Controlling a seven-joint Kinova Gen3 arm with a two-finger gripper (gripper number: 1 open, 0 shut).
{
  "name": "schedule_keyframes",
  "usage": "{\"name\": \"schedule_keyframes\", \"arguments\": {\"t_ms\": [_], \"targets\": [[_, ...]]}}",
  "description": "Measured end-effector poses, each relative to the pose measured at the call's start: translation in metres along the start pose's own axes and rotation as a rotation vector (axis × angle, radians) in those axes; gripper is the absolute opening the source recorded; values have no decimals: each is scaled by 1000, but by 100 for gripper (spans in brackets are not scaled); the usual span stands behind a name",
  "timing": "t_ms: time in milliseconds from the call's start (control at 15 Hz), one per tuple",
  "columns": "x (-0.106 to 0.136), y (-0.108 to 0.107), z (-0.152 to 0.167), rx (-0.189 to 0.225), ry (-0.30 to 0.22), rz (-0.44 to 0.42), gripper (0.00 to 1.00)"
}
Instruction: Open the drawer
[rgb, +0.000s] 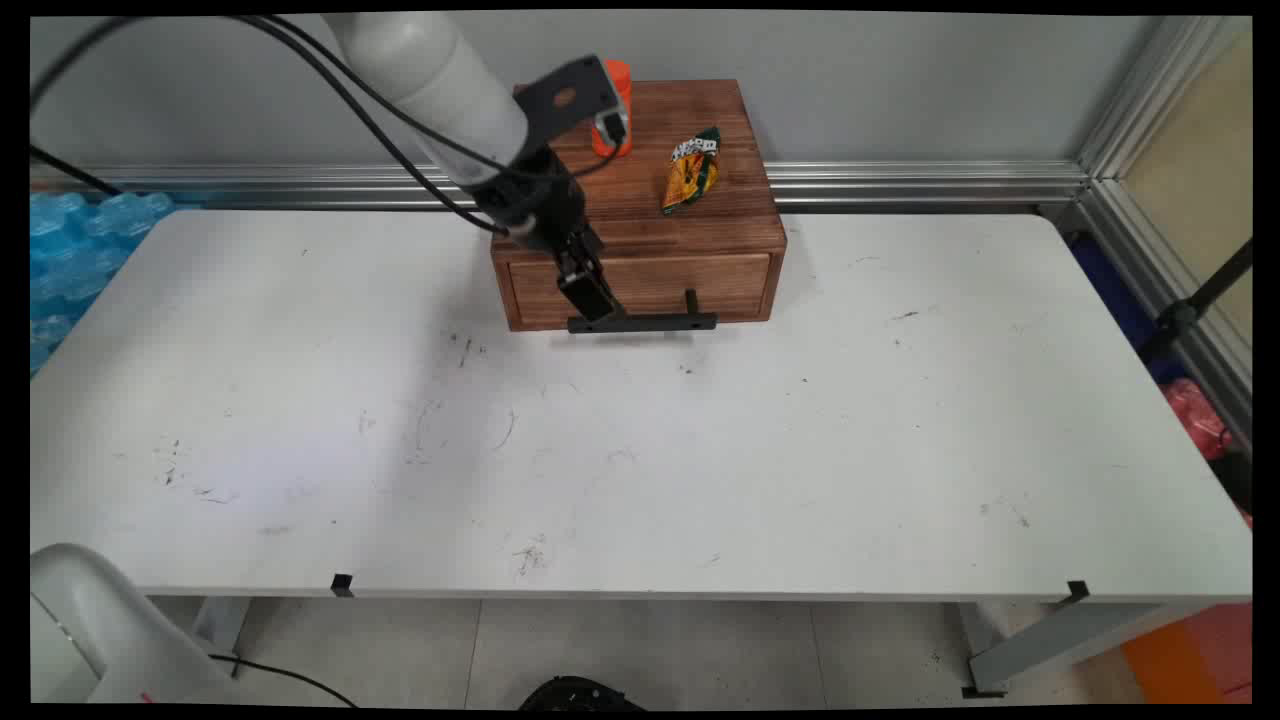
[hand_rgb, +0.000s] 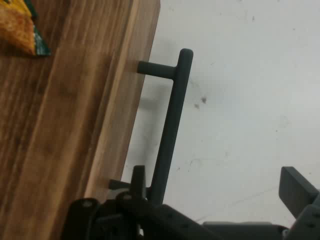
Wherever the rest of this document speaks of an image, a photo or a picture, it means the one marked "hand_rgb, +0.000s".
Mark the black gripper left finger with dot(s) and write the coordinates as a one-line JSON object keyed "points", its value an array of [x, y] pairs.
{"points": [[140, 215]]}

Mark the orange snack bag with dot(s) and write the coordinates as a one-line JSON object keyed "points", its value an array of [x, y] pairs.
{"points": [[17, 27]]}

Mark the wooden drawer front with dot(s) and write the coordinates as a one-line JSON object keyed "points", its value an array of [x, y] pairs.
{"points": [[70, 120]]}

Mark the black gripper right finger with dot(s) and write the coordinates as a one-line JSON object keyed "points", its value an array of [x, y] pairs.
{"points": [[300, 197]]}

